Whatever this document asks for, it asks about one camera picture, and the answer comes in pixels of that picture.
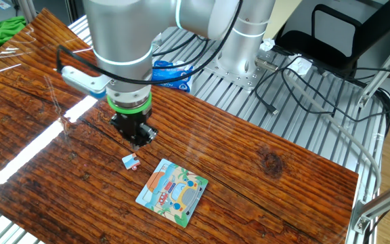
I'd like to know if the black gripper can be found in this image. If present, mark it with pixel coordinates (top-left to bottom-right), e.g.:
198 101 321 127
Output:
110 107 158 152

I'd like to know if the small blue puzzle piece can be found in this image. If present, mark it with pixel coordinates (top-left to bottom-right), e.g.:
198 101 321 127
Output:
121 152 141 171

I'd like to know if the cartoon car puzzle board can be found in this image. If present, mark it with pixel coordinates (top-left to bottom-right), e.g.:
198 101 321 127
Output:
135 158 209 228

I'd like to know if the blue tissue pack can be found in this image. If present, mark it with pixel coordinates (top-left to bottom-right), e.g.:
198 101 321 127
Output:
151 60 194 93

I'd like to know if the silver robot mounting plate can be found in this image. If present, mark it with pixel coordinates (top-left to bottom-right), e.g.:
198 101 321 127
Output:
203 50 267 92

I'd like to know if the wood grain table mat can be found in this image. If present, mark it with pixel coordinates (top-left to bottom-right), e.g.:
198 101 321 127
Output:
0 8 359 244

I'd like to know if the beige cardboard sheet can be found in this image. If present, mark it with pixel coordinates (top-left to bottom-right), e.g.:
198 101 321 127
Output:
264 0 303 41

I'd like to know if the black office chair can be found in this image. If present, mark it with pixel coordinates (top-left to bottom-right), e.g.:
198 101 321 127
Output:
274 3 365 77

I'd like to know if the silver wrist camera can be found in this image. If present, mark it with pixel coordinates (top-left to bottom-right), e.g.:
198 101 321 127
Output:
61 65 112 101

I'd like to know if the black usb cable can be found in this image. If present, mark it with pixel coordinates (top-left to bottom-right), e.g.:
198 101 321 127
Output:
254 56 304 116

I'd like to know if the aluminium frame post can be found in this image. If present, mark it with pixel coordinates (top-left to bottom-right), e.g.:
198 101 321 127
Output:
17 0 39 24

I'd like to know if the grey flexible hose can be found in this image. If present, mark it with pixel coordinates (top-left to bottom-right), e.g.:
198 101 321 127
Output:
255 57 383 197

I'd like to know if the black cable bundle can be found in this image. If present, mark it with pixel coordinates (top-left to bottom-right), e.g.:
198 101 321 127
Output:
281 56 390 136

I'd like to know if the aluminium frame beam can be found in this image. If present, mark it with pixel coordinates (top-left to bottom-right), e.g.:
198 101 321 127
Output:
350 176 390 235
355 30 390 109

